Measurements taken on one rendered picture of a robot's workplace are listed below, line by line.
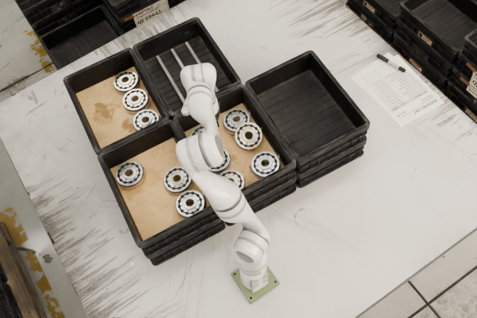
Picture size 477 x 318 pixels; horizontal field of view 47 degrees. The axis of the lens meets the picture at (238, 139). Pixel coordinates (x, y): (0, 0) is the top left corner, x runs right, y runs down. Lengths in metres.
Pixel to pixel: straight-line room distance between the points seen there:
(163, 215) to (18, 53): 2.11
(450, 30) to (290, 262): 1.57
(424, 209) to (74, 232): 1.30
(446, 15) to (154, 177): 1.78
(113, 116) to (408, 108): 1.17
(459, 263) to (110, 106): 1.74
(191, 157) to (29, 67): 2.46
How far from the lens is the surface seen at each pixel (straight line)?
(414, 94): 2.33
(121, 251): 2.09
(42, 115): 2.50
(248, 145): 1.98
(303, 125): 2.06
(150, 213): 1.97
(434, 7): 3.10
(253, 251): 1.63
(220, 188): 1.45
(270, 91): 2.15
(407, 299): 2.71
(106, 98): 2.27
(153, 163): 2.05
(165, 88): 2.23
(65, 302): 2.88
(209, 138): 1.33
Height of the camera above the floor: 2.58
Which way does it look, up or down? 59 degrees down
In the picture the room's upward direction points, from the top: 11 degrees counter-clockwise
